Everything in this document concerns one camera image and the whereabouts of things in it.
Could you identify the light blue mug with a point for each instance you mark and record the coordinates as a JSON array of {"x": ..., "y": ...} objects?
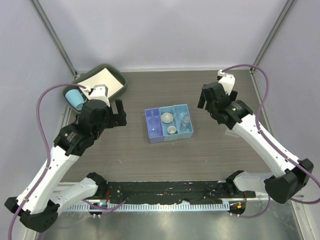
[{"x": 75, "y": 98}]

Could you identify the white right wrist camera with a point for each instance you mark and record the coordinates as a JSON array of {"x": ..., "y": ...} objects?
[{"x": 227, "y": 80}]

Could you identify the small clear glass bottle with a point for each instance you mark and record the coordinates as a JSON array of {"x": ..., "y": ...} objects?
[{"x": 185, "y": 123}]

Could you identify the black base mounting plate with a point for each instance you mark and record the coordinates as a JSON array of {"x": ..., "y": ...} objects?
[{"x": 170, "y": 192}]

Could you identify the dark green plastic tray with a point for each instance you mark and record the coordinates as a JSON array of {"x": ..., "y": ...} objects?
[{"x": 113, "y": 70}]

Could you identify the white square plate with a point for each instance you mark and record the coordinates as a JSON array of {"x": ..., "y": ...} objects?
[{"x": 102, "y": 76}]

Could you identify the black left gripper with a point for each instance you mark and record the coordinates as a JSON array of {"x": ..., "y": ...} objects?
[{"x": 119, "y": 118}]

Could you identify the blue tiered organizer box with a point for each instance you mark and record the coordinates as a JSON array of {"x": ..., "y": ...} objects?
[{"x": 165, "y": 137}]

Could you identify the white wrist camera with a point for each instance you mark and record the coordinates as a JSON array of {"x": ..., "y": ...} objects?
[
  {"x": 227, "y": 80},
  {"x": 98, "y": 92}
]

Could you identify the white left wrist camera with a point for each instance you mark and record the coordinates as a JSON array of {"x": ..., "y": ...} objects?
[{"x": 98, "y": 92}]

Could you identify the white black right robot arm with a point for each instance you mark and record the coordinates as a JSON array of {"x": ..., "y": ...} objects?
[{"x": 288, "y": 174}]

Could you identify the large white ceramic bowl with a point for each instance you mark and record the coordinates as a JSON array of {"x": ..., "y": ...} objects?
[{"x": 167, "y": 117}]

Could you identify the white slotted cable duct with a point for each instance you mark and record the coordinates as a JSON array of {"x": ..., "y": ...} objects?
[{"x": 184, "y": 206}]

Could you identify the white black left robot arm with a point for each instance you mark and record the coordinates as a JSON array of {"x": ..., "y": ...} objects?
[{"x": 38, "y": 207}]

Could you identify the clear glass watch dish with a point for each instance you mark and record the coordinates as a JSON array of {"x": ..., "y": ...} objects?
[{"x": 154, "y": 130}]

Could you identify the clear glass beaker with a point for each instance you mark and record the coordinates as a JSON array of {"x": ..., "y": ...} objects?
[{"x": 181, "y": 114}]

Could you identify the clear test tube rack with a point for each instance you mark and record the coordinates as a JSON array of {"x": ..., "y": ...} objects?
[{"x": 231, "y": 133}]

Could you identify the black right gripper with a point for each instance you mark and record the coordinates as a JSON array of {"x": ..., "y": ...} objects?
[{"x": 202, "y": 101}]

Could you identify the small white ceramic bowl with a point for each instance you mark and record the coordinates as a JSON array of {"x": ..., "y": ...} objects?
[{"x": 171, "y": 130}]

